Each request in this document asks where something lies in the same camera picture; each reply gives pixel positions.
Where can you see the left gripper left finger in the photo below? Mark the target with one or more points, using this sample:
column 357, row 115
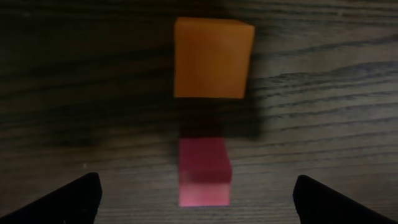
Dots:
column 68, row 202

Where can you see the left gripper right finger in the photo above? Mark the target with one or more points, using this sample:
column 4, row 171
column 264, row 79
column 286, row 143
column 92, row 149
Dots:
column 323, row 205

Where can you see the red cube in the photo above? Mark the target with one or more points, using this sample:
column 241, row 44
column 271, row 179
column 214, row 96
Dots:
column 203, row 174

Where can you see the orange cube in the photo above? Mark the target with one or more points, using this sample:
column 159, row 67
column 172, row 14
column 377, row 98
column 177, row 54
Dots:
column 211, row 59

